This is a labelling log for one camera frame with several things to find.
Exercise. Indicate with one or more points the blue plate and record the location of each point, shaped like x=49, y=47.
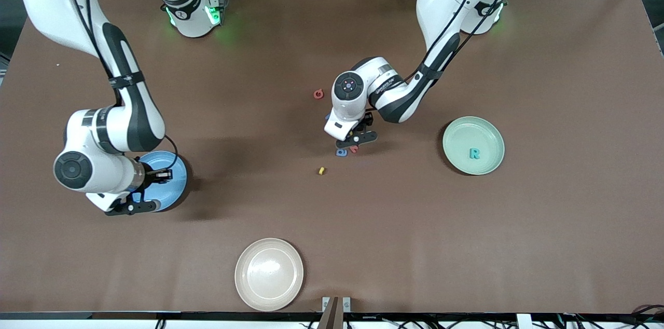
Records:
x=174, y=189

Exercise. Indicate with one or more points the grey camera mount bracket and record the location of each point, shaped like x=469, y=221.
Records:
x=336, y=308

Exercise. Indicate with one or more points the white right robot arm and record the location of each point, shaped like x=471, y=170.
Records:
x=129, y=121

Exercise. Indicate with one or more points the pale green plate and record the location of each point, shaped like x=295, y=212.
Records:
x=473, y=132

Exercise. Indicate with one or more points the red foam letter G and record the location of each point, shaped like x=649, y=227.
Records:
x=318, y=94

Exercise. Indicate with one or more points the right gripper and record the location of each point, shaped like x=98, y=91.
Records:
x=151, y=175

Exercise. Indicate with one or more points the teal foam letter R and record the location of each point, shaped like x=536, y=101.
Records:
x=474, y=153

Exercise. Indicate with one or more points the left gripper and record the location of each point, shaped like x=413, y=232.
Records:
x=367, y=119

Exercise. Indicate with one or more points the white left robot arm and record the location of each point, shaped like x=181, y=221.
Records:
x=399, y=95

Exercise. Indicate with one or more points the beige plate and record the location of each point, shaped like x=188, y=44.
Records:
x=269, y=274

